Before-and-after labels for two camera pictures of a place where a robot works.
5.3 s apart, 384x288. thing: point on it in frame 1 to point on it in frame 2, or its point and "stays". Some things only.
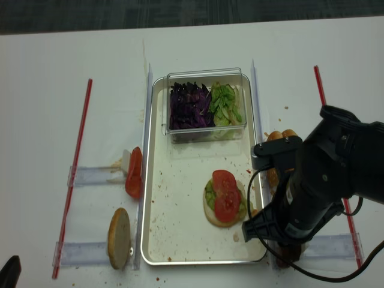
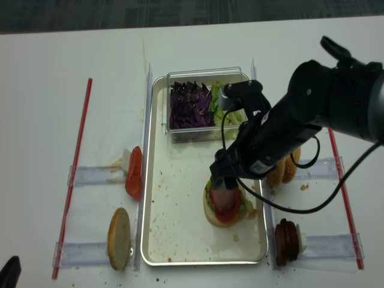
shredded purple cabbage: (190, 107) stays
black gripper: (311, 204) to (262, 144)
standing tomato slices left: (132, 183) stays
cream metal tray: (175, 228) stays
